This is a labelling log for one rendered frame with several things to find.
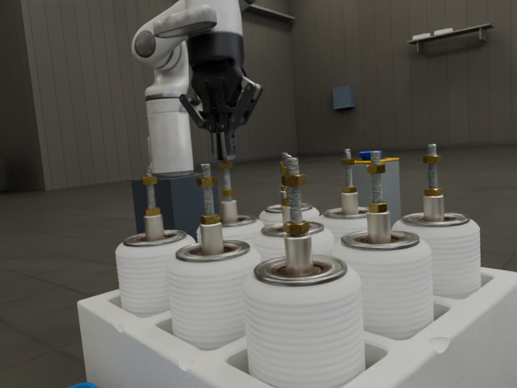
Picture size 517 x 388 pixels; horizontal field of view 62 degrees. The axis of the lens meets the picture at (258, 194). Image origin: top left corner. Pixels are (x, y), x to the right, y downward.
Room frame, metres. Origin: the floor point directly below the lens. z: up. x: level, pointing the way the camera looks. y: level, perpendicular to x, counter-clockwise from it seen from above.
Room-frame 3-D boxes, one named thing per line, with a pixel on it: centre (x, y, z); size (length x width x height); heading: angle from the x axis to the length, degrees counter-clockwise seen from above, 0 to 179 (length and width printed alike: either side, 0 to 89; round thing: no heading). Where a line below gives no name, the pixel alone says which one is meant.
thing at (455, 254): (0.50, -0.20, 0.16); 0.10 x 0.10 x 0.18
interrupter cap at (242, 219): (0.59, 0.04, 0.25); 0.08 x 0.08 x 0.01
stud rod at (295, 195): (0.34, -0.03, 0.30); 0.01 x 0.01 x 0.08
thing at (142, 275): (0.51, 0.13, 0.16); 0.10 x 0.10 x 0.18
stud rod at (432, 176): (0.50, -0.20, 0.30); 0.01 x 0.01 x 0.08
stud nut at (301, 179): (0.34, -0.03, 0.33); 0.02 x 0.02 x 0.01; 47
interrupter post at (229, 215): (0.59, 0.04, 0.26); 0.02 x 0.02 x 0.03
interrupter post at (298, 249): (0.34, -0.03, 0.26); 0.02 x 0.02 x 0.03
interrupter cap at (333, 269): (0.34, -0.03, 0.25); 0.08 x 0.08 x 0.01
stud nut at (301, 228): (0.34, -0.03, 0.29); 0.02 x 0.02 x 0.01; 47
